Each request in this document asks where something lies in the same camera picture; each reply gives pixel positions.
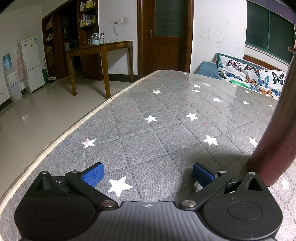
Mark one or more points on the blue sofa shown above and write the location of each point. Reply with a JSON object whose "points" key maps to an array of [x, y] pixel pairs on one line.
{"points": [[208, 69]]}

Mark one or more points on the dark wooden wall cabinet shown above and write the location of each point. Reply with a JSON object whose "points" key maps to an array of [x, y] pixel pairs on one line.
{"points": [[57, 62]]}

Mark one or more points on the glass jar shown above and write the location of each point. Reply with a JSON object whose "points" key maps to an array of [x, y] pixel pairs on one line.
{"points": [[102, 38]]}

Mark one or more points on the assorted small shelf packages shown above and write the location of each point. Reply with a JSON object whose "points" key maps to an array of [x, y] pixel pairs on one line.
{"points": [[86, 14]]}

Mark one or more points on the brown wooden door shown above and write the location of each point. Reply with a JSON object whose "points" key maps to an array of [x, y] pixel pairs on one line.
{"points": [[165, 51]]}

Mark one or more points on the pink hanging cloth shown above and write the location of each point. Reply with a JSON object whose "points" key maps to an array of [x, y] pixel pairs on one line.
{"points": [[20, 69]]}

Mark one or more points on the blue water jug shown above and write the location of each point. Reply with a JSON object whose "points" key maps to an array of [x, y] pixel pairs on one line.
{"points": [[7, 60]]}

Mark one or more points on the butterfly print blanket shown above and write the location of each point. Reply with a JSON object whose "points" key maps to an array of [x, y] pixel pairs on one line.
{"points": [[254, 74]]}

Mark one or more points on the green-framed window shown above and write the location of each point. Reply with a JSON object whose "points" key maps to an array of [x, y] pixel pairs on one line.
{"points": [[266, 34]]}

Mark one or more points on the white refrigerator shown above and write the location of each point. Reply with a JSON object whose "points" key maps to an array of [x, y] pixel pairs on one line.
{"points": [[32, 64]]}

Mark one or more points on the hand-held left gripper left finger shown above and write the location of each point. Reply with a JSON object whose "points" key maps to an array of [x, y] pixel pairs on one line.
{"points": [[93, 174]]}

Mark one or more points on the broom with dustpan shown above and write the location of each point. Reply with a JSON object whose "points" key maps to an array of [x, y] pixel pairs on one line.
{"points": [[51, 77]]}

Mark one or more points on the white water dispenser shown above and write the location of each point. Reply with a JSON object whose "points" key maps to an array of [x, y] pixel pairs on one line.
{"points": [[12, 85]]}

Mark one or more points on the glass kettle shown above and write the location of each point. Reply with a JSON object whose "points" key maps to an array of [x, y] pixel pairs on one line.
{"points": [[94, 39]]}

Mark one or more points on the grey microwave oven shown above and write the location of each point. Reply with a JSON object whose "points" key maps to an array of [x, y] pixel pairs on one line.
{"points": [[71, 45]]}

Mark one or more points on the green bowl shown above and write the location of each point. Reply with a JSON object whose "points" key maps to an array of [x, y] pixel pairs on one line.
{"points": [[238, 83]]}

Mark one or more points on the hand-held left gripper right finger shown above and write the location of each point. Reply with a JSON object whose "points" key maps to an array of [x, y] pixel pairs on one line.
{"points": [[203, 175]]}

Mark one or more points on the brown wooden table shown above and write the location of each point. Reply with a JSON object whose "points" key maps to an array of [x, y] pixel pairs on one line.
{"points": [[104, 48]]}

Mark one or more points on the pink cat-ear bottle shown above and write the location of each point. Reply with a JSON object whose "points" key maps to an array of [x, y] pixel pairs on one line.
{"points": [[275, 139]]}

